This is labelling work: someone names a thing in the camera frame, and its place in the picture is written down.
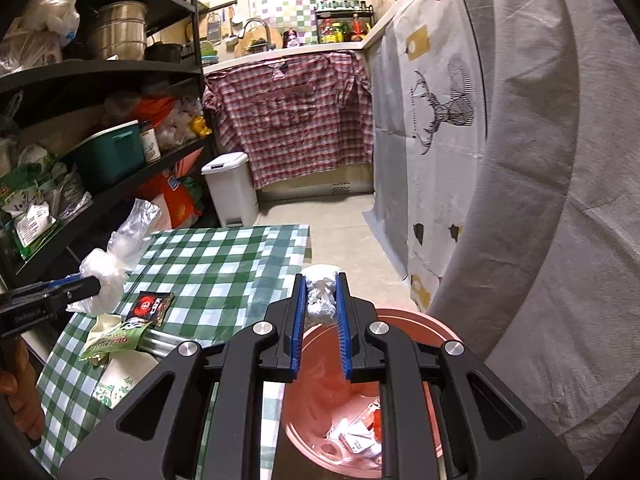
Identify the clear plastic wrapper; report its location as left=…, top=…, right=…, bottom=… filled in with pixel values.
left=302, top=263, right=341, bottom=326

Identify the white pedal bin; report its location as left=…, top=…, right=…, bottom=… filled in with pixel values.
left=201, top=152, right=260, bottom=228

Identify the orange plastic bag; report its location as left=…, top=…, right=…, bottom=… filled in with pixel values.
left=367, top=400, right=384, bottom=438

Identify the white green snack bag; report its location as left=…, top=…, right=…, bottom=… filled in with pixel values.
left=0, top=187, right=58, bottom=261

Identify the white nonwoven curtain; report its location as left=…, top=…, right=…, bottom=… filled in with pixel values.
left=430, top=0, right=640, bottom=441

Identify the white red carton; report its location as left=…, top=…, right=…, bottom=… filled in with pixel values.
left=339, top=422, right=383, bottom=458

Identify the orange white sack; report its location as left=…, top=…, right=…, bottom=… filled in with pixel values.
left=142, top=170, right=203, bottom=231

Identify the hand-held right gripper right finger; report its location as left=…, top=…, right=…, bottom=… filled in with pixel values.
left=335, top=272, right=583, bottom=480

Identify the steel cooking pot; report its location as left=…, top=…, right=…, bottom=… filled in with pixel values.
left=87, top=1, right=149, bottom=61

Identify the white plastic bag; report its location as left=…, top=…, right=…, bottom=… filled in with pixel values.
left=22, top=0, right=81, bottom=48

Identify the clear plastic bag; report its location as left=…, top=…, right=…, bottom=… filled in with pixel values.
left=67, top=199, right=161, bottom=316

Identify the green storage box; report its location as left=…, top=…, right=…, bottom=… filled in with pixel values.
left=75, top=120, right=147, bottom=193

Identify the red plaid shirt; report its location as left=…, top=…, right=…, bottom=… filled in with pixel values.
left=202, top=52, right=376, bottom=190

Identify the pink plastic basin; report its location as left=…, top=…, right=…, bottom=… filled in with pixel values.
left=280, top=308, right=463, bottom=479

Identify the green snack packet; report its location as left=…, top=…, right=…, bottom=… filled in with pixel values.
left=79, top=317, right=152, bottom=362

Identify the silver foil packet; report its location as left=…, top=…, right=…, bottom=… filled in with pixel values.
left=140, top=329, right=182, bottom=357

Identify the grey deer print curtain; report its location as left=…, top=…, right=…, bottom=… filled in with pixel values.
left=362, top=0, right=488, bottom=311

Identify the black spice rack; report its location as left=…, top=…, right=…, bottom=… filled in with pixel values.
left=314, top=0, right=376, bottom=45

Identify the chrome faucet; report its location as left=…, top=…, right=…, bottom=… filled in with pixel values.
left=240, top=17, right=274, bottom=53

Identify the green checked tablecloth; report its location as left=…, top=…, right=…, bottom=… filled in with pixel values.
left=32, top=224, right=311, bottom=479

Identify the black snack packet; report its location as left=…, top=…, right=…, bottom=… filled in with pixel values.
left=125, top=291, right=174, bottom=322

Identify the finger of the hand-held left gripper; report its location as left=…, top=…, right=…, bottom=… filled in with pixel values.
left=50, top=277, right=104, bottom=307
left=15, top=273, right=85, bottom=295

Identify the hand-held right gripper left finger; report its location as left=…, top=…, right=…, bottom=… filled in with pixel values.
left=57, top=273, right=308, bottom=480

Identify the white kitchen counter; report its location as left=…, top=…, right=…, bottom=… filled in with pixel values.
left=202, top=0, right=471, bottom=73

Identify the person's left hand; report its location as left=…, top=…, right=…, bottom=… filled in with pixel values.
left=0, top=338, right=47, bottom=442

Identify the white label jar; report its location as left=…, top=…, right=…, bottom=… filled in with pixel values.
left=139, top=120, right=162, bottom=163

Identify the black shelf rack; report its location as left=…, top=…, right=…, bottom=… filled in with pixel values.
left=0, top=0, right=221, bottom=286

